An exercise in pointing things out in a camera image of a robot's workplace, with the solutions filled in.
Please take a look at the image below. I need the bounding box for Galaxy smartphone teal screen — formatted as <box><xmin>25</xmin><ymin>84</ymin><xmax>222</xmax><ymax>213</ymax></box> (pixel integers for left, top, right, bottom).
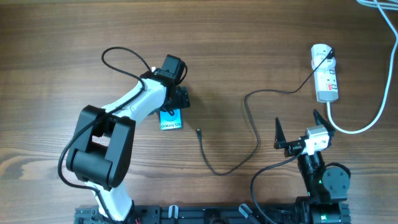
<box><xmin>159</xmin><ymin>110</ymin><xmax>183</xmax><ymax>131</ymax></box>

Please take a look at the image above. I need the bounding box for white power strip cord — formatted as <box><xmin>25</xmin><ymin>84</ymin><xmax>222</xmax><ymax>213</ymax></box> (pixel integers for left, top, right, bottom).
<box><xmin>326</xmin><ymin>0</ymin><xmax>398</xmax><ymax>135</ymax></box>

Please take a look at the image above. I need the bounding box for black left camera cable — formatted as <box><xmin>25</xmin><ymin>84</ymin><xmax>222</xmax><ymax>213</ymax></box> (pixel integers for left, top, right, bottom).
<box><xmin>57</xmin><ymin>46</ymin><xmax>152</xmax><ymax>223</ymax></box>

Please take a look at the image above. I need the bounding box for black USB charging cable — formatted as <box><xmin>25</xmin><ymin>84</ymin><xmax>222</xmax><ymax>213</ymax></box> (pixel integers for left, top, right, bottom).
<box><xmin>196</xmin><ymin>47</ymin><xmax>336</xmax><ymax>177</ymax></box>

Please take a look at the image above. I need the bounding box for white cables top corner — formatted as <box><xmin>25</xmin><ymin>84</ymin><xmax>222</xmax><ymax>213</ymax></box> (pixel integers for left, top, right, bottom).
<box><xmin>356</xmin><ymin>0</ymin><xmax>398</xmax><ymax>11</ymax></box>

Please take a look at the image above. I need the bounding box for black right camera cable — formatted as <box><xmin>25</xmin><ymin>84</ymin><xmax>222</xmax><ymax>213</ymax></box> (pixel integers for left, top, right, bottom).
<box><xmin>250</xmin><ymin>146</ymin><xmax>307</xmax><ymax>224</ymax></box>

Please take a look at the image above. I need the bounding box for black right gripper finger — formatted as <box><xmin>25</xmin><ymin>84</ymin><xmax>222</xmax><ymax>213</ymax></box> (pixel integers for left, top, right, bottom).
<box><xmin>313</xmin><ymin>109</ymin><xmax>335</xmax><ymax>137</ymax></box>
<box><xmin>274</xmin><ymin>117</ymin><xmax>286</xmax><ymax>149</ymax></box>

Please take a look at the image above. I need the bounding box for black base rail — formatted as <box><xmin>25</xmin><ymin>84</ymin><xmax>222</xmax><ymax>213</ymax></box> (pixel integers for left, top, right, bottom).
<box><xmin>74</xmin><ymin>203</ymin><xmax>351</xmax><ymax>224</ymax></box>

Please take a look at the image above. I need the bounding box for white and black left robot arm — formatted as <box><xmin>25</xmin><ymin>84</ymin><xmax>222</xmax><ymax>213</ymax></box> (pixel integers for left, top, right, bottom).
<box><xmin>60</xmin><ymin>55</ymin><xmax>190</xmax><ymax>223</ymax></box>

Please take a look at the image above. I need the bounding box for white power strip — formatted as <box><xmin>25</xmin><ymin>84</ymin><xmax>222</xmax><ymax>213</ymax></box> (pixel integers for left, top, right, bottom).
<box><xmin>311</xmin><ymin>44</ymin><xmax>338</xmax><ymax>103</ymax></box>

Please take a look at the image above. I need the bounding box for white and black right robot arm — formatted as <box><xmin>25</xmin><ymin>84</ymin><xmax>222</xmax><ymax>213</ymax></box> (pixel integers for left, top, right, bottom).
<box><xmin>274</xmin><ymin>110</ymin><xmax>351</xmax><ymax>223</ymax></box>

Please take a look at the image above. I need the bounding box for black camera cable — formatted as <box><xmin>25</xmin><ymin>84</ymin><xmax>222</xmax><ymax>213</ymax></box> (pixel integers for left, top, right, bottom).
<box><xmin>250</xmin><ymin>146</ymin><xmax>307</xmax><ymax>224</ymax></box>
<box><xmin>57</xmin><ymin>46</ymin><xmax>152</xmax><ymax>223</ymax></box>

